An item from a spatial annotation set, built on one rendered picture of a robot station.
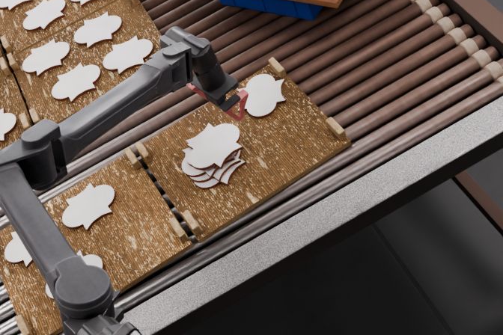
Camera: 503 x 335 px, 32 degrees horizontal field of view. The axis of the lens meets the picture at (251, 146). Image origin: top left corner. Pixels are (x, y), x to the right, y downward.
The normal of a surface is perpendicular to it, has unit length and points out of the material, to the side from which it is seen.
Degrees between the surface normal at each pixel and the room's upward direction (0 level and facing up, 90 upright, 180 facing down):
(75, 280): 21
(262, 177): 0
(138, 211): 0
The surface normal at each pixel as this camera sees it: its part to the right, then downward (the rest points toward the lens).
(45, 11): -0.28, -0.61
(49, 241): -0.06, -0.79
